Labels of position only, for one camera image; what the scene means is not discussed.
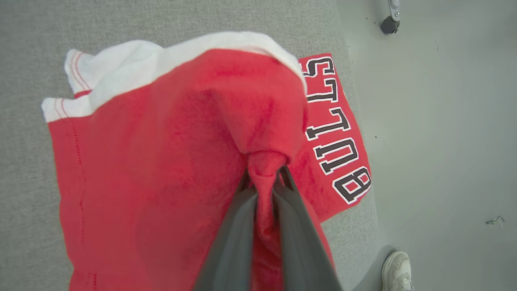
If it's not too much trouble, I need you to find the white sneaker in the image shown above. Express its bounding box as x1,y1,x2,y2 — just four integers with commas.
381,251,415,291

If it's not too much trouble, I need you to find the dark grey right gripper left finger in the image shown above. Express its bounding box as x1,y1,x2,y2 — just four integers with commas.
193,170,259,291

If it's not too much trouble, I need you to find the grey caster wheel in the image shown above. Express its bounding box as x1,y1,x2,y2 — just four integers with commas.
380,0,401,35

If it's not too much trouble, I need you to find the red white basketball jersey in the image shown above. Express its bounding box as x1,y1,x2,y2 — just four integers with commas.
42,32,372,291

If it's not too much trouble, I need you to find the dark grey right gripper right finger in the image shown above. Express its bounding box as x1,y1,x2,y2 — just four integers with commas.
273,166,344,291

